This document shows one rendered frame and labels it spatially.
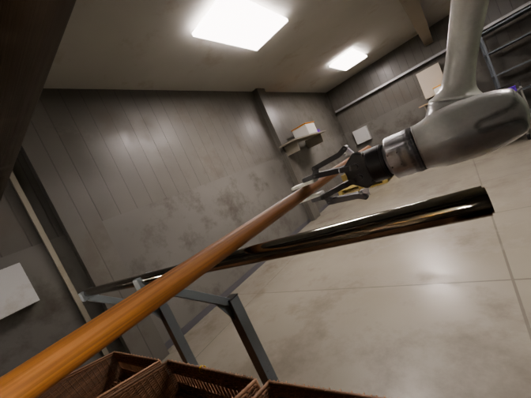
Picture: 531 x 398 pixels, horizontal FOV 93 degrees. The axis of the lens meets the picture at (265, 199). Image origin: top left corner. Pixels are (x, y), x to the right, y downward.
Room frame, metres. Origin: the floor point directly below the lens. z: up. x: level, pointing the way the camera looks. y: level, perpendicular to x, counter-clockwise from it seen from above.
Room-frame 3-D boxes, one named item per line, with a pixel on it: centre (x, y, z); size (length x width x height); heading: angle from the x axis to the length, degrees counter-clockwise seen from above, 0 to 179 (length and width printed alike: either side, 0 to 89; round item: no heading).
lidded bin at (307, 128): (6.04, -1.52, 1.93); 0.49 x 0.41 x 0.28; 140
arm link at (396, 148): (0.51, -0.29, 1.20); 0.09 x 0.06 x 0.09; 143
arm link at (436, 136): (0.45, -0.39, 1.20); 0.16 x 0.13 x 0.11; 53
